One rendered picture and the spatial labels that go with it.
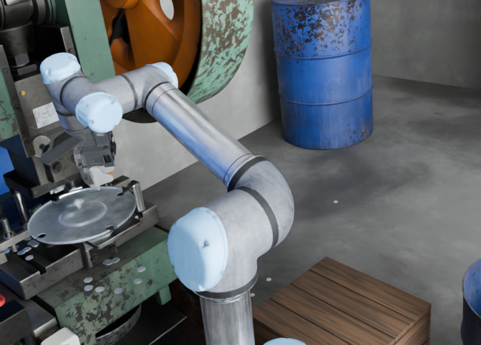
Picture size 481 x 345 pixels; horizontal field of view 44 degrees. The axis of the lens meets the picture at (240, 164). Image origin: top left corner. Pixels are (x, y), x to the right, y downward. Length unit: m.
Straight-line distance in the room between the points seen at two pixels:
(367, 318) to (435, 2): 3.07
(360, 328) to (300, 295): 0.23
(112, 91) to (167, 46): 0.57
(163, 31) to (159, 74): 0.50
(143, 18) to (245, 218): 0.96
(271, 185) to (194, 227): 0.16
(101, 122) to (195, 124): 0.18
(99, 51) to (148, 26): 0.21
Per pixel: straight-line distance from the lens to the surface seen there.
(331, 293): 1.91
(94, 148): 1.32
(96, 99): 1.12
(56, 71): 1.19
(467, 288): 1.84
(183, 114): 1.11
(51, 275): 1.65
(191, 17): 1.53
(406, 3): 4.62
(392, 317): 1.83
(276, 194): 0.96
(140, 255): 1.68
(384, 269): 2.59
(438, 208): 3.02
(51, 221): 1.67
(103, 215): 1.62
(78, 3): 1.55
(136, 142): 3.35
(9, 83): 1.49
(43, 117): 1.58
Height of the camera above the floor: 1.55
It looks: 26 degrees down
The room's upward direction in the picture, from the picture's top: 8 degrees counter-clockwise
